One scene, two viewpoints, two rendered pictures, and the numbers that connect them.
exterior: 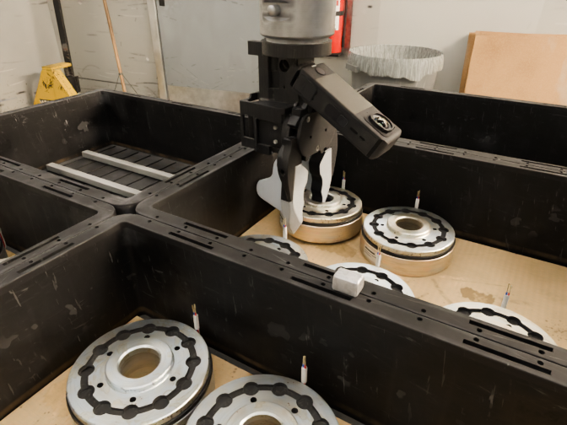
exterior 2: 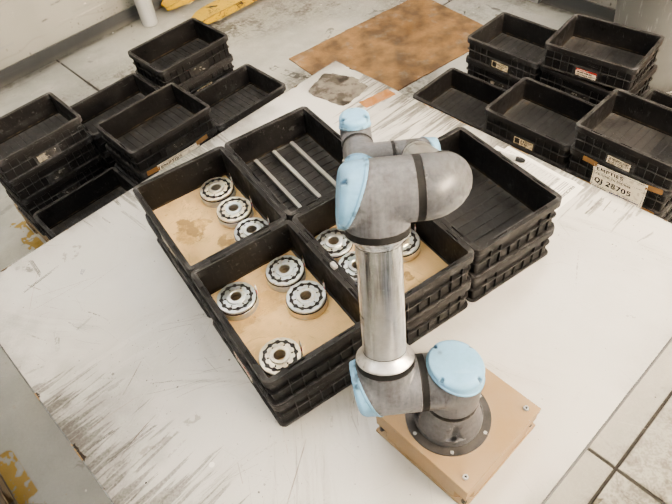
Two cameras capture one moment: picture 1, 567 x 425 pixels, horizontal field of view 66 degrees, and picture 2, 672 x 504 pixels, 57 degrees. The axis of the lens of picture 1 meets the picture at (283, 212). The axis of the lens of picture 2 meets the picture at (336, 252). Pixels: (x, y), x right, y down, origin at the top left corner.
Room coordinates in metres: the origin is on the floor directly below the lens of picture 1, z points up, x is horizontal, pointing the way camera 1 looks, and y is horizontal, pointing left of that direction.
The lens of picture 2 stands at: (-0.59, -0.56, 2.09)
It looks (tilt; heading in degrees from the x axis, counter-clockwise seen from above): 49 degrees down; 31
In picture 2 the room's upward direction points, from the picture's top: 8 degrees counter-clockwise
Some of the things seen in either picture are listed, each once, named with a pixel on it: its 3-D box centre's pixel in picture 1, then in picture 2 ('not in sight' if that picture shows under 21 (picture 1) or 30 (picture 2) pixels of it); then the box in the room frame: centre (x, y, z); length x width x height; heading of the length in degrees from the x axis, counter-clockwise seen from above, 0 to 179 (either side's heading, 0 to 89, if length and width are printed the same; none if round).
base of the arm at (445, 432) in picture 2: not in sight; (449, 404); (0.03, -0.41, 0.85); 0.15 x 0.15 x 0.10
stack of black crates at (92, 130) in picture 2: not in sight; (127, 131); (1.09, 1.55, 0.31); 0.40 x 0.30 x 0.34; 159
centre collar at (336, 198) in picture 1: (321, 199); not in sight; (0.48, -0.05, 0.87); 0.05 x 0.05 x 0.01
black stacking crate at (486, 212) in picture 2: (453, 157); (467, 199); (0.62, -0.26, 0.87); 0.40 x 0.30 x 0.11; 59
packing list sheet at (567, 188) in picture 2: not in sight; (521, 180); (0.93, -0.36, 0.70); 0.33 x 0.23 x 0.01; 69
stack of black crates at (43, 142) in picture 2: not in sight; (47, 165); (0.71, 1.69, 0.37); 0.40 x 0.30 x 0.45; 159
